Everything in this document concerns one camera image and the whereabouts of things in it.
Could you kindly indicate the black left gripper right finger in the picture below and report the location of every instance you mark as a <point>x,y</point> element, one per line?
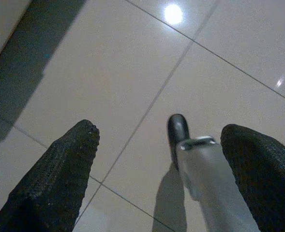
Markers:
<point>265,181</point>

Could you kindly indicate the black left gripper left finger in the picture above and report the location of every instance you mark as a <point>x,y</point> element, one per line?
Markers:
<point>48,181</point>

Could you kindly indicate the silver robot left leg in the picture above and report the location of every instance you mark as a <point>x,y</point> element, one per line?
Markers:
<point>212,181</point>

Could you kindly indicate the black robot left foot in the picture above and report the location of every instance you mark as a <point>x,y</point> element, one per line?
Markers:
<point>177,130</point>

